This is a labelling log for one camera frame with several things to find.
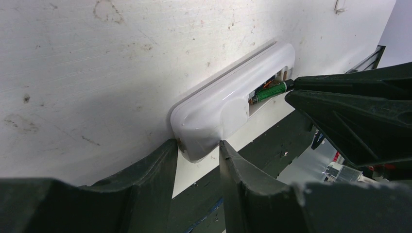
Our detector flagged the green AAA battery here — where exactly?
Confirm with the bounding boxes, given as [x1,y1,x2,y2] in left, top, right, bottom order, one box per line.
[248,80,294,105]

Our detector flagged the white battery cover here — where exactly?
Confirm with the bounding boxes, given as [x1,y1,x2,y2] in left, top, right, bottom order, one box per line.
[334,0,346,15]

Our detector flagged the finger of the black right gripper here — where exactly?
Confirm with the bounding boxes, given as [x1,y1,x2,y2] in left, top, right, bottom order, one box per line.
[285,90,412,166]
[294,62,412,100]

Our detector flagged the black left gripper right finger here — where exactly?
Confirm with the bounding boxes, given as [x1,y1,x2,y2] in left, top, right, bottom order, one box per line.
[219,140,412,233]

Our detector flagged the white remote control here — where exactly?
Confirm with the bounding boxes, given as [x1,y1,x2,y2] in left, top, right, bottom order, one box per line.
[171,42,295,163]

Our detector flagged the aluminium table frame rail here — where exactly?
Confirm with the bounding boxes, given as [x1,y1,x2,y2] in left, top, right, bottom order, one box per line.
[346,45,386,74]

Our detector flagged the black orange AAA battery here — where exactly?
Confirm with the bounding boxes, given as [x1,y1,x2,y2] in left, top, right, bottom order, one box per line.
[255,74,279,92]

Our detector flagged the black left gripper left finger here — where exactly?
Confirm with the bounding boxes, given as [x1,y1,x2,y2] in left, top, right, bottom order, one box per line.
[0,139,178,233]

